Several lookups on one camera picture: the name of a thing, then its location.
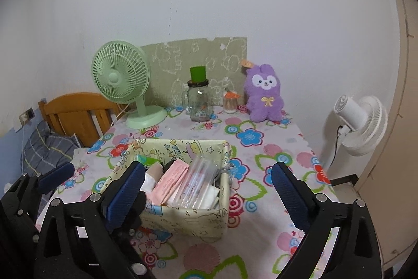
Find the yellow printed storage box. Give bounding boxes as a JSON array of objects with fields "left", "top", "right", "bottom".
[{"left": 100, "top": 139, "right": 233, "bottom": 243}]

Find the colourful green packet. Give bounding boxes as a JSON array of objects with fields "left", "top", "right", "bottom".
[{"left": 132, "top": 153, "right": 162, "bottom": 168}]

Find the floral tablecloth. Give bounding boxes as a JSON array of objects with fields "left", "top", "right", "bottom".
[{"left": 36, "top": 104, "right": 340, "bottom": 279}]

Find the white standing fan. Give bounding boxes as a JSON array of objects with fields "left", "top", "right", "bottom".
[{"left": 333, "top": 95, "right": 389, "bottom": 157}]

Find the white tissue pack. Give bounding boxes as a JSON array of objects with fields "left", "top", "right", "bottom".
[{"left": 196, "top": 186, "right": 220, "bottom": 209}]

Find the small ribbed cup orange lid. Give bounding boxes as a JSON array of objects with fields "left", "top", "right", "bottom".
[{"left": 223, "top": 90, "right": 238, "bottom": 113}]

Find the green desk fan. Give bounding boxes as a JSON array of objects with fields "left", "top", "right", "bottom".
[{"left": 91, "top": 40, "right": 168, "bottom": 130}]

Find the grey plaid pillow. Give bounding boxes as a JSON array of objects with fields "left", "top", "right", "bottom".
[{"left": 22, "top": 120, "right": 80, "bottom": 173}]

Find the wooden bed headboard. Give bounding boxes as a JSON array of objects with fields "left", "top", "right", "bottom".
[{"left": 38, "top": 92, "right": 131, "bottom": 148}]

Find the purple plush bunny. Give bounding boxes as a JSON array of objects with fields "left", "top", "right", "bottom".
[{"left": 241, "top": 59, "right": 284, "bottom": 122}]

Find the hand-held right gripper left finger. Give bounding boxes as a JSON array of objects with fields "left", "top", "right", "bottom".
[{"left": 34, "top": 161, "right": 146, "bottom": 279}]

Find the glass jar mug green lid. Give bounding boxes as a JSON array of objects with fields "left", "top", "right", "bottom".
[{"left": 181, "top": 66, "right": 214, "bottom": 123}]

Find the black fan cable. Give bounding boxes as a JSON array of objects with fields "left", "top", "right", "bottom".
[{"left": 329, "top": 125, "right": 348, "bottom": 170}]

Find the beige door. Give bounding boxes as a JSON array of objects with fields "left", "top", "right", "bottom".
[{"left": 356, "top": 0, "right": 418, "bottom": 270}]

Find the beige bandage roll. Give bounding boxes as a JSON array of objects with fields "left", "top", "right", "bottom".
[{"left": 144, "top": 163, "right": 165, "bottom": 183}]

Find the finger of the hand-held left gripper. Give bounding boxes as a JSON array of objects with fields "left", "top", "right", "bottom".
[
  {"left": 111, "top": 191, "right": 148, "bottom": 279},
  {"left": 3, "top": 162, "right": 76, "bottom": 221}
]

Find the grey cloth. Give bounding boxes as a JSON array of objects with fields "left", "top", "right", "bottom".
[{"left": 214, "top": 168, "right": 230, "bottom": 189}]

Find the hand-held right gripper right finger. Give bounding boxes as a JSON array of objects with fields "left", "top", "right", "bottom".
[{"left": 270, "top": 162, "right": 382, "bottom": 279}]

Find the white plastic packet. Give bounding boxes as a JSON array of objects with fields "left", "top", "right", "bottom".
[{"left": 140, "top": 174, "right": 157, "bottom": 193}]

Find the clear plastic packet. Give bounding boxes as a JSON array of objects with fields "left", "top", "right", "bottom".
[{"left": 171, "top": 155, "right": 220, "bottom": 209}]

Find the green printed board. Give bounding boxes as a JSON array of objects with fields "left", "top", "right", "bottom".
[{"left": 140, "top": 36, "right": 248, "bottom": 110}]

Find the pink paper slip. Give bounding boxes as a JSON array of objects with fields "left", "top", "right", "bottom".
[{"left": 151, "top": 160, "right": 191, "bottom": 205}]

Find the wall socket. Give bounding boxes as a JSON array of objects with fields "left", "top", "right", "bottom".
[{"left": 20, "top": 107, "right": 35, "bottom": 123}]

